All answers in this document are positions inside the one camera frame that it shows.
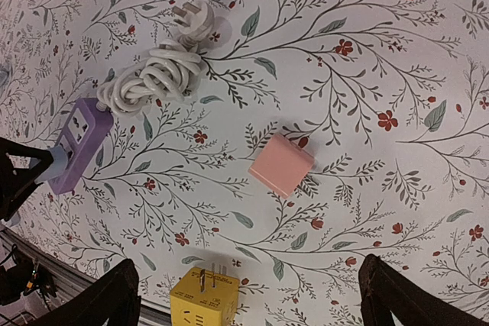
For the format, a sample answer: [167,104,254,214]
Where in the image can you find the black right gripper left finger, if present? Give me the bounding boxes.
[37,259,141,326]

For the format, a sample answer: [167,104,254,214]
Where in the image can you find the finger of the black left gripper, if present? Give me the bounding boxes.
[1,137,53,221]

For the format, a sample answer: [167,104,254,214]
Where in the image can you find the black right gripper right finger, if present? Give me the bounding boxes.
[358,254,481,325]

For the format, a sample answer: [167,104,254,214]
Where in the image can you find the blue plug adapter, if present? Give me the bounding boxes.
[3,144,73,228]

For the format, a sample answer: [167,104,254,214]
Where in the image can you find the purple power strip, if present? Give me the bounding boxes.
[48,98,114,195]

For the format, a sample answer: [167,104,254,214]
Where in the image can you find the pink plug adapter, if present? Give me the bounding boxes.
[248,134,315,199]

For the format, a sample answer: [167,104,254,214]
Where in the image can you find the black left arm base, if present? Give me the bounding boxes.
[1,244,57,305]

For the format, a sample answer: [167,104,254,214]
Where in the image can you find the yellow cube socket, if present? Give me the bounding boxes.
[170,267,240,326]

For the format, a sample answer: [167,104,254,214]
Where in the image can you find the floral patterned table mat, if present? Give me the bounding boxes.
[1,0,488,325]

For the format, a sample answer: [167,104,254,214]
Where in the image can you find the white coiled power cord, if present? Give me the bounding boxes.
[96,0,217,116]

